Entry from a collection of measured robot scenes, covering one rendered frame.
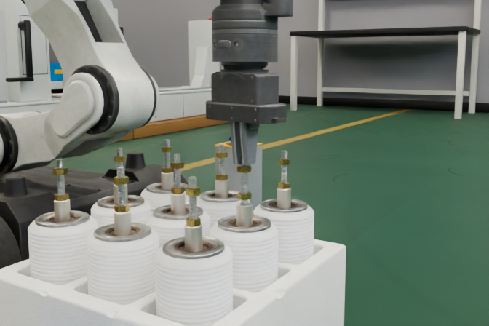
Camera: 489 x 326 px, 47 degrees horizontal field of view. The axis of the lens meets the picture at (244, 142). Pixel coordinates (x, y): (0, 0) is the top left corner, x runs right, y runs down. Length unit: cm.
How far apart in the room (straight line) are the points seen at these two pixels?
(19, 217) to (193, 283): 56
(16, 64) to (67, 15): 193
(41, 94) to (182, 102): 114
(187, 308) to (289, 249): 24
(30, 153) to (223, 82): 72
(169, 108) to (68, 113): 272
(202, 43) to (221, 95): 382
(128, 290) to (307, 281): 25
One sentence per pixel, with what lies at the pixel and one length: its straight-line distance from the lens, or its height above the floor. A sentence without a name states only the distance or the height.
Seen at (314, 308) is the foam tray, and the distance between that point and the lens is 87.
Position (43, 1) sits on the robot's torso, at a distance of 127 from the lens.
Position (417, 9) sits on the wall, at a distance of 586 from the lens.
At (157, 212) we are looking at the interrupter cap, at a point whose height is 25.
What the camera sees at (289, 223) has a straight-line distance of 85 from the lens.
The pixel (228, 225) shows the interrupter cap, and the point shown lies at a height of 25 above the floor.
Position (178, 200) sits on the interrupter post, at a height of 27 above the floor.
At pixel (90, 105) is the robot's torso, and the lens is 114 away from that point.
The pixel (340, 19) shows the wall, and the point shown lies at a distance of 612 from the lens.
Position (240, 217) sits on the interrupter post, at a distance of 78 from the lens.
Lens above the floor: 48
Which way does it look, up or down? 8 degrees down
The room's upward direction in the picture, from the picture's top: straight up
